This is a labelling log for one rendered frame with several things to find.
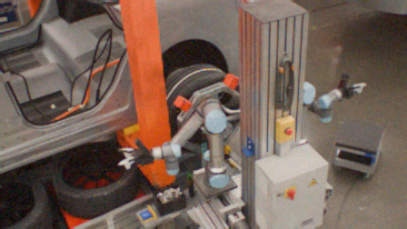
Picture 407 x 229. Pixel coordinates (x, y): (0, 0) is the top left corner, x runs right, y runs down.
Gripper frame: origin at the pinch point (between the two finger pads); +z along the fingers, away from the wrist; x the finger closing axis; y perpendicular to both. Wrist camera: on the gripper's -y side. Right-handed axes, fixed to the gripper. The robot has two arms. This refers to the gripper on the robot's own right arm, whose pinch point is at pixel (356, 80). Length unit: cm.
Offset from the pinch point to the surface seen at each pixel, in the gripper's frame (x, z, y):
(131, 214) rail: -94, -139, 80
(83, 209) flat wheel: -116, -165, 71
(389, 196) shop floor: -2, 45, 125
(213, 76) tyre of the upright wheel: -80, -57, -4
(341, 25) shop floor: -231, 274, 93
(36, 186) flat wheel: -145, -184, 54
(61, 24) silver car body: -277, -84, -16
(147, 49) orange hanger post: -65, -114, -48
